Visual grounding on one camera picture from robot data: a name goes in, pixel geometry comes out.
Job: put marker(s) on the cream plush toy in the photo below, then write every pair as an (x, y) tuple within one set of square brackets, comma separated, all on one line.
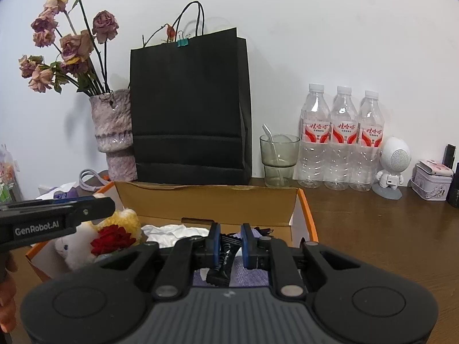
[(77, 247)]

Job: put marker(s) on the orange cardboard box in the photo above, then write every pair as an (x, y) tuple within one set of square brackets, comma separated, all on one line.
[(200, 200)]

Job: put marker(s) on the dried flower stem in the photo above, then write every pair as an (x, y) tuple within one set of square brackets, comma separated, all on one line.
[(170, 34)]

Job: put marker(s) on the person's left hand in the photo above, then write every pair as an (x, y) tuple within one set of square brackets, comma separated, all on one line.
[(6, 294)]

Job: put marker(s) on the dried pink flowers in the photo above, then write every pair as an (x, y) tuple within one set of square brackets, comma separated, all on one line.
[(71, 46)]

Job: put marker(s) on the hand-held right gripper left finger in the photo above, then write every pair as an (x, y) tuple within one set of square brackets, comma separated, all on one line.
[(215, 249)]

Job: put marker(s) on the white plastic spoon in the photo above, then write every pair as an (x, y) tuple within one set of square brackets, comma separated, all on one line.
[(274, 150)]

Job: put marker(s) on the black upright box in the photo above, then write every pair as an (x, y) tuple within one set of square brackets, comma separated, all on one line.
[(449, 156)]

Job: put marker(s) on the purple tissue pack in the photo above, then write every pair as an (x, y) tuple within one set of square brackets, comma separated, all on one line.
[(66, 193)]

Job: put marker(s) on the black paper bag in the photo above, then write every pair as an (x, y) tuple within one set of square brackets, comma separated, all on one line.
[(190, 114)]

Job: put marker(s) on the clear water bottle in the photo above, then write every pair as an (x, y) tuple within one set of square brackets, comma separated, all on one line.
[(313, 143), (342, 147), (369, 147)]

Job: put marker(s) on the teal binder clip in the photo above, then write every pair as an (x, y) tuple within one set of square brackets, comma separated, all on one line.
[(183, 41)]

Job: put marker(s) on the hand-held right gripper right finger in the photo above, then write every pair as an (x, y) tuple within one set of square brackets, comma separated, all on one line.
[(246, 249)]

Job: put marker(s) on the printed tin box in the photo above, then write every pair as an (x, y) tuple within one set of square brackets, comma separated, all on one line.
[(430, 182)]

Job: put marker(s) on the storage cart with bottles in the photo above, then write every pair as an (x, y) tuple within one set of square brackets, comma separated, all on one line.
[(7, 179)]

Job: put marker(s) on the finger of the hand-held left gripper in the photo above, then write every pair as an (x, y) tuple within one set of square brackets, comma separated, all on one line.
[(96, 211), (73, 200)]

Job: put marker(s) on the white robot figure speaker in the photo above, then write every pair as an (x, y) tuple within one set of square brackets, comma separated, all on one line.
[(394, 157)]

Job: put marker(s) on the red fabric rose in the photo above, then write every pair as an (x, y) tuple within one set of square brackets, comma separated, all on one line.
[(111, 242)]

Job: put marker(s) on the white cloth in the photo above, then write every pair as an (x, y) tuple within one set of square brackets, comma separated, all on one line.
[(168, 234)]

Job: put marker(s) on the clear glass cup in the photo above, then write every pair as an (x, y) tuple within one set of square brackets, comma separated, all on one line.
[(281, 165)]

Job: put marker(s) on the mottled purple vase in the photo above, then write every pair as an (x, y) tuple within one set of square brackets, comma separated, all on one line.
[(114, 132)]

